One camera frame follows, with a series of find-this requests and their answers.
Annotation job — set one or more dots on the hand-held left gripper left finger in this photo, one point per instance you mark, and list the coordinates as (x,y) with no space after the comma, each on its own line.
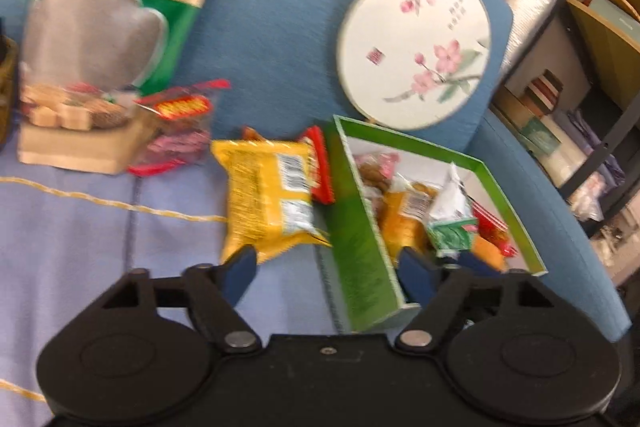
(240,274)

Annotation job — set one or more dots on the round floral fan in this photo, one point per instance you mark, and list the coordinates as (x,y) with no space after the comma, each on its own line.
(400,32)

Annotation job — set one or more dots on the bubble wrap roll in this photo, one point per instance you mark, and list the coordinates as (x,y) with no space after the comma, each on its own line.
(530,2)

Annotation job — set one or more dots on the green snack packet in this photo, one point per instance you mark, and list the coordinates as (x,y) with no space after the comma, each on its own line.
(450,227)

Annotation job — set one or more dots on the small green box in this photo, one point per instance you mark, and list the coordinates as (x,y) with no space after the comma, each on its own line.
(540,137)

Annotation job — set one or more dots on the brown striped box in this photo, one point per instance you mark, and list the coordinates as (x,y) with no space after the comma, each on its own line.
(545,92)

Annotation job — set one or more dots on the woven bamboo basket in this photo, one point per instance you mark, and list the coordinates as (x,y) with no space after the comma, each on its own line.
(7,97)

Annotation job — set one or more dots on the clear packet red yellow label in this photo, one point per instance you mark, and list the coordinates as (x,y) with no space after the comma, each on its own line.
(172,132)

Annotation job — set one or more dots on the yellow cake packet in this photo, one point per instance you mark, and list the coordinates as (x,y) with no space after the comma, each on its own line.
(400,222)

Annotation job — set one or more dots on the light blue blanket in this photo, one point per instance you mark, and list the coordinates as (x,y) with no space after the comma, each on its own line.
(75,227)

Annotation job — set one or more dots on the yellow snack packet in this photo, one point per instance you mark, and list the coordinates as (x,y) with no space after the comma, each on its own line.
(260,197)

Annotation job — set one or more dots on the green cardboard box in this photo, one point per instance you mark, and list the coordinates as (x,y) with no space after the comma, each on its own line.
(357,247)

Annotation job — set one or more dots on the blue sofa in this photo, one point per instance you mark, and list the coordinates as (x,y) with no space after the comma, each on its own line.
(280,17)

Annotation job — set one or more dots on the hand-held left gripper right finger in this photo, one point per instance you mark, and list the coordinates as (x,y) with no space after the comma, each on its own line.
(415,274)

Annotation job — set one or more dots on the black metal shelf rack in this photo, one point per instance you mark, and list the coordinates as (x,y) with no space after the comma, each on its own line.
(607,127)

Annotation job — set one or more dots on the wooden file holder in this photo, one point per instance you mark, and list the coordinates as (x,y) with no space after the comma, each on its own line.
(607,42)

